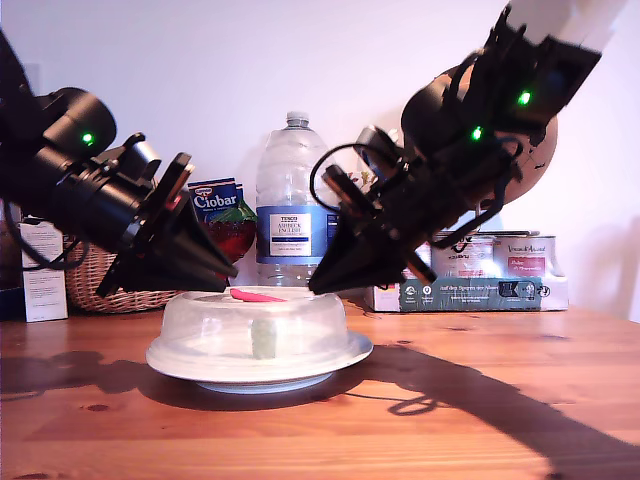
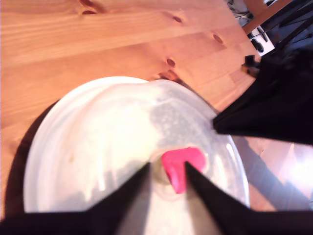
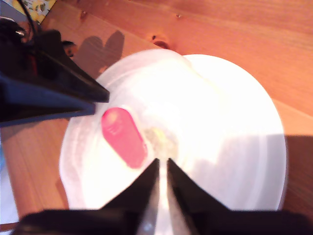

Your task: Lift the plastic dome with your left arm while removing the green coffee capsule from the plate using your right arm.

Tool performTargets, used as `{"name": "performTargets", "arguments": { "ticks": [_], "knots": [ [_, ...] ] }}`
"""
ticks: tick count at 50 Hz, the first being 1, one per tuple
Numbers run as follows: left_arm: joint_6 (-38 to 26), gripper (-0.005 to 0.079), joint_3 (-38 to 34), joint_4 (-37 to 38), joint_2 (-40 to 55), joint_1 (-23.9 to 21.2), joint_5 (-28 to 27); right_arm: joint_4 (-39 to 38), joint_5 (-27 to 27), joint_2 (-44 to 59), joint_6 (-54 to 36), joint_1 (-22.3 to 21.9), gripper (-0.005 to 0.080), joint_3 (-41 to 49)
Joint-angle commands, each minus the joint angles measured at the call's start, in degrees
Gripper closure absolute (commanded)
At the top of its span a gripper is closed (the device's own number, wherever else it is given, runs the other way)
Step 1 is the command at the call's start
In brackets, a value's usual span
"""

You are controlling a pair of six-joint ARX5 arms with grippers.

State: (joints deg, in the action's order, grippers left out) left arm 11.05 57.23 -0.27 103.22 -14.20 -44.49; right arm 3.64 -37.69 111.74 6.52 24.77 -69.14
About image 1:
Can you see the green coffee capsule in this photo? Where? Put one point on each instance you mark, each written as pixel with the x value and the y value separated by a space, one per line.
pixel 264 342

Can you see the red glass goblet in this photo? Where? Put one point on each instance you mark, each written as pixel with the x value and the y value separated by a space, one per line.
pixel 235 240

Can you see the blue Ciobar box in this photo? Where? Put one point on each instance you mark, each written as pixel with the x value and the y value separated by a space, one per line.
pixel 215 200

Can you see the white printed carton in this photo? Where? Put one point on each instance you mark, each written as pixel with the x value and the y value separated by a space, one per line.
pixel 45 295

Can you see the pet food can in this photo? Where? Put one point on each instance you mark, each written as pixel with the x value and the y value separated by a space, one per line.
pixel 525 255
pixel 465 257

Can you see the cardboard can tray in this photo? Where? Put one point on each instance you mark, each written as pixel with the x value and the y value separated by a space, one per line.
pixel 475 295

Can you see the wicker basket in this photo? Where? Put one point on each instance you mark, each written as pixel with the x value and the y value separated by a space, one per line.
pixel 100 295

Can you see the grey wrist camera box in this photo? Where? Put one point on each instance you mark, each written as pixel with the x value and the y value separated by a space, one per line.
pixel 145 157
pixel 372 142

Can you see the white plate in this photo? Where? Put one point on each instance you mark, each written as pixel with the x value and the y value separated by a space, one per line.
pixel 362 347

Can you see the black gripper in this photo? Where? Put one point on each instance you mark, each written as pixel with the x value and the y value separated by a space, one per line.
pixel 140 215
pixel 400 215

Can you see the cork globe on metal stand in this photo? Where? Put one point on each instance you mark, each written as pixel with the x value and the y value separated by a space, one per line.
pixel 542 150

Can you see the large clear water bottle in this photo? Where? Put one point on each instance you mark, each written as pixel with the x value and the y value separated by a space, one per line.
pixel 290 175

